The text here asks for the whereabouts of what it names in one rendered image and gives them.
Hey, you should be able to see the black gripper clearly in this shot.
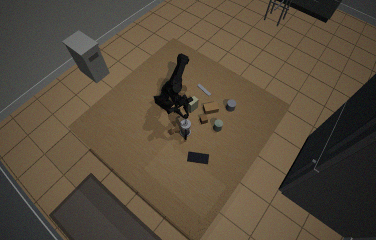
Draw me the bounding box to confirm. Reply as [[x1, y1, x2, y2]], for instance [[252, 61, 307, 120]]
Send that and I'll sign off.
[[167, 94, 193, 118]]

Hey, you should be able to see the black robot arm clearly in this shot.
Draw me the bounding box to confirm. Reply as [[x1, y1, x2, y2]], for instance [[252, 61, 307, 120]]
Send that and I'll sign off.
[[158, 53, 190, 106]]

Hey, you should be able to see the grey flat bar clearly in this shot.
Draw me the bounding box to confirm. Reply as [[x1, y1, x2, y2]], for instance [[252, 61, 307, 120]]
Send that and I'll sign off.
[[197, 83, 212, 96]]

